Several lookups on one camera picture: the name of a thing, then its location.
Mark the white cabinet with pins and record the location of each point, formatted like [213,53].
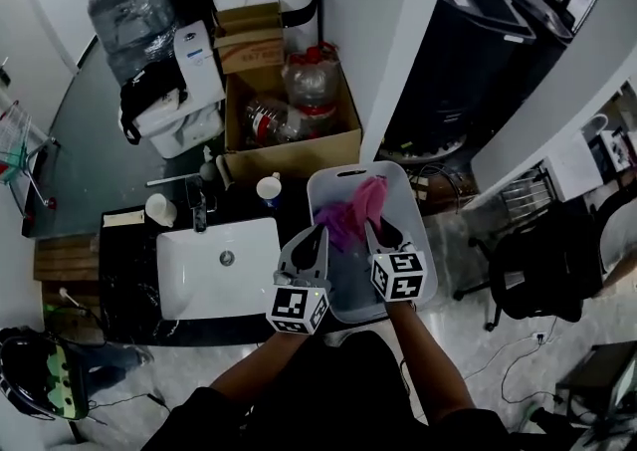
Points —
[572,165]

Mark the white sink basin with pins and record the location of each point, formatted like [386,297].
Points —
[199,285]

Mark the white toilet brush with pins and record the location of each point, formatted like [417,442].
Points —
[72,299]

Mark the white plastic bin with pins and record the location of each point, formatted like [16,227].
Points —
[348,285]

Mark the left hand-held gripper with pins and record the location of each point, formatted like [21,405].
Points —
[293,307]

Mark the black desk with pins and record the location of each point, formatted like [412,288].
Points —
[597,374]

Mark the wooden slatted step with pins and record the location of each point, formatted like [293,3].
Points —
[64,260]

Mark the person's right forearm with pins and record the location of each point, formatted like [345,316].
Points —
[428,364]

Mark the white water dispenser with bag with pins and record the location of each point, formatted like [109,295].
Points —
[194,66]

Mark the white mug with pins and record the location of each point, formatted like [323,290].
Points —
[159,210]

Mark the person's left forearm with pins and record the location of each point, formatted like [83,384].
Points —
[254,367]

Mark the black machine cabinet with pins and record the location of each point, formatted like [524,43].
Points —
[473,66]

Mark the blue paper cup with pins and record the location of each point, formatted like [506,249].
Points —
[269,187]

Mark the black bag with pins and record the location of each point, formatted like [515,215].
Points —
[149,90]

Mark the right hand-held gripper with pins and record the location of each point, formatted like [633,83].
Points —
[398,277]

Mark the red-cap plastic bottle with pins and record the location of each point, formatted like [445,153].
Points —
[311,85]

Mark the purple cloth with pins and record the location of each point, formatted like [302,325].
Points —
[336,220]

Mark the plastic-wrapped barrel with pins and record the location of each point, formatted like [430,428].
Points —
[129,16]

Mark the grey ball plunger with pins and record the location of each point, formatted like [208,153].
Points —
[208,171]

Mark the red-label plastic bottle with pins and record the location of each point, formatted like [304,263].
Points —
[271,120]

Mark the black office chair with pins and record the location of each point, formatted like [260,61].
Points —
[542,270]

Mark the large open cardboard box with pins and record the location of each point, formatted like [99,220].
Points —
[293,160]

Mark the black marble vanity table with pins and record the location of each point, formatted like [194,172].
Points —
[129,285]

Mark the person's black clothing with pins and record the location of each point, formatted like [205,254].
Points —
[323,409]

